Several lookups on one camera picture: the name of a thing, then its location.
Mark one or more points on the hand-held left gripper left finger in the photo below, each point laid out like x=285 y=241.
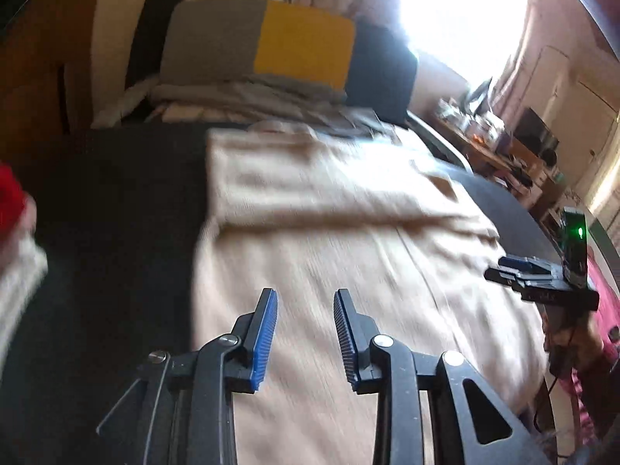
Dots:
x=264 y=339

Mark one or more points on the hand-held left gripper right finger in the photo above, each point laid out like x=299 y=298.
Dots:
x=346 y=339

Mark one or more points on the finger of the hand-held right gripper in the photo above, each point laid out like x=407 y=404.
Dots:
x=518 y=263
x=523 y=278

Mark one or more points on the cream knit sweater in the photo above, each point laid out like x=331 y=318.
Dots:
x=315 y=232

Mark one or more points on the person's right forearm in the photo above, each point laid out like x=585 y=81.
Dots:
x=598 y=387

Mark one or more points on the person's right hand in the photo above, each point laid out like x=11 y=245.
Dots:
x=588 y=336

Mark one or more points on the pink duvet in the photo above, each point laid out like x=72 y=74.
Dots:
x=603 y=295

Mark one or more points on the wooden desk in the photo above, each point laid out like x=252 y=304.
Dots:
x=484 y=152

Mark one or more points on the orange fruit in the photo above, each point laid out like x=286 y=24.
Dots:
x=479 y=139

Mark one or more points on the black monitor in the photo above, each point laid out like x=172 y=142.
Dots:
x=533 y=131

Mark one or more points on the group of mugs and jars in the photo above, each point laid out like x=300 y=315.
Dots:
x=460 y=116

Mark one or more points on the white wardrobe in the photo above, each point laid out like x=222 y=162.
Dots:
x=576 y=87

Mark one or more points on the folded grey blanket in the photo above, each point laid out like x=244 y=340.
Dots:
x=232 y=97

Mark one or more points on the white knit cloth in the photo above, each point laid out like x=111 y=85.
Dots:
x=19 y=281

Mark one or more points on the red cloth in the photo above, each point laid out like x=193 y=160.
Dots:
x=14 y=193

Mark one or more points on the grey yellow navy pillow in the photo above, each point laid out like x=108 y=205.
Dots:
x=305 y=38

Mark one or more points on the wooden wardrobe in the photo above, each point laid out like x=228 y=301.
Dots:
x=34 y=82

